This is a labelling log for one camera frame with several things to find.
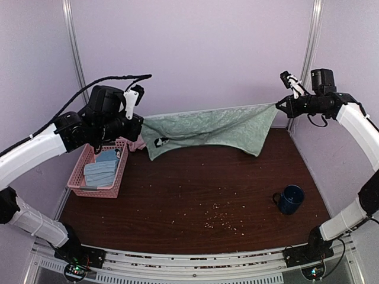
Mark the round circuit board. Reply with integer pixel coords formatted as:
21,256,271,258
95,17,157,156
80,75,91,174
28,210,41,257
63,264,89,282
301,264,326,281

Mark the green towel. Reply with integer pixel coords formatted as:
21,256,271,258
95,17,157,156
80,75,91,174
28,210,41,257
141,104,278,160

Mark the pink plastic basket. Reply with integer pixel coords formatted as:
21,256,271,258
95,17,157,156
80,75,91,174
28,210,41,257
68,138,128,198

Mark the left round circuit board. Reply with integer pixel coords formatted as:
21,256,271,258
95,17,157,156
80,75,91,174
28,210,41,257
63,264,89,282

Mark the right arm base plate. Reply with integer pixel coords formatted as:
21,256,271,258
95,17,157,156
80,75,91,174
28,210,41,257
282,244,334,267

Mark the folded blue towel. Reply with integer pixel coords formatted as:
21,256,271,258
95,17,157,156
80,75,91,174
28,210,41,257
83,161,118,187

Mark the aluminium frame post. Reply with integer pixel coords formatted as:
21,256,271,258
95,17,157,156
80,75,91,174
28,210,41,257
62,0,86,88
285,0,323,131

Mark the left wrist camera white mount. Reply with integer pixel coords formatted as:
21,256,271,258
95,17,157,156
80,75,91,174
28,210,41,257
124,85,144,120

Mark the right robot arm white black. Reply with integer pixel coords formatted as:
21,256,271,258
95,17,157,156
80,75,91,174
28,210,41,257
275,69,378,262

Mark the left aluminium frame post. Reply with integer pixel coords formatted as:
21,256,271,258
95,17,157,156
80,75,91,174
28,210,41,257
62,0,86,88

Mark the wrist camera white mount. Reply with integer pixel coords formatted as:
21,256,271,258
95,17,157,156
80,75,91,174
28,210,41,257
280,71,309,99
124,85,144,120

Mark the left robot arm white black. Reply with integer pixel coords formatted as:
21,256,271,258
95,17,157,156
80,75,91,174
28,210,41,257
1,85,144,263

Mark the pink towel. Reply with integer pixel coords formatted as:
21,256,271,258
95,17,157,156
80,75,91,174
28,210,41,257
127,140,146,152

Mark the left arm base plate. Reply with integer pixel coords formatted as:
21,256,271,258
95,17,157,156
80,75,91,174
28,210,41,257
53,246,106,269

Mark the right round circuit board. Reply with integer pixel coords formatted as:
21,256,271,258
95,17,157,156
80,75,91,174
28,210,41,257
301,264,326,281

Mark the dark blue mug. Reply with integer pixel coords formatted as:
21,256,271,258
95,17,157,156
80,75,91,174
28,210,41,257
272,185,305,215

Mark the right aluminium frame post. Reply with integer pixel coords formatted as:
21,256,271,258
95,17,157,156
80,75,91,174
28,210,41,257
285,0,323,131

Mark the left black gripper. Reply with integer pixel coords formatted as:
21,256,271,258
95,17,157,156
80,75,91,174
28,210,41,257
94,112,143,142

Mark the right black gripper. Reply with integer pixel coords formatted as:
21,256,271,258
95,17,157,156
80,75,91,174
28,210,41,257
277,93,327,118

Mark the front aluminium rail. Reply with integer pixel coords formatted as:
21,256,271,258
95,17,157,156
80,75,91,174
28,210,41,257
23,242,368,284

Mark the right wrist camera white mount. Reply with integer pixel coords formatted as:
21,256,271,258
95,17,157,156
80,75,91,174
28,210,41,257
280,71,309,99

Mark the blue cartoon towel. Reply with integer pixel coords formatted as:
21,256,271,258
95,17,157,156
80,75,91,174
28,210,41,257
95,149,122,163

